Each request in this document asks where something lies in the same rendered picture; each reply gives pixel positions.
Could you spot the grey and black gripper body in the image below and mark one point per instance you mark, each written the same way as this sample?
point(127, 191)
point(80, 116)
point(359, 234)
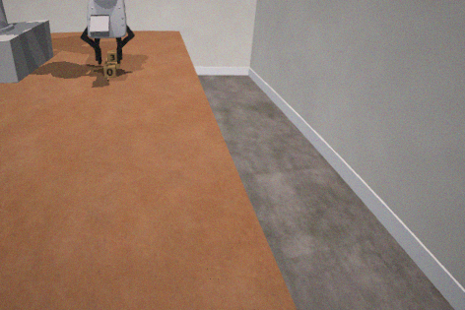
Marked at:
point(115, 9)

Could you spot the tan number cube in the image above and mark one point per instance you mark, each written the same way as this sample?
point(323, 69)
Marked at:
point(111, 56)
point(109, 70)

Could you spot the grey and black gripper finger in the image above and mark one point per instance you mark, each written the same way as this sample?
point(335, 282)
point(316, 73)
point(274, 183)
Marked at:
point(121, 43)
point(94, 44)

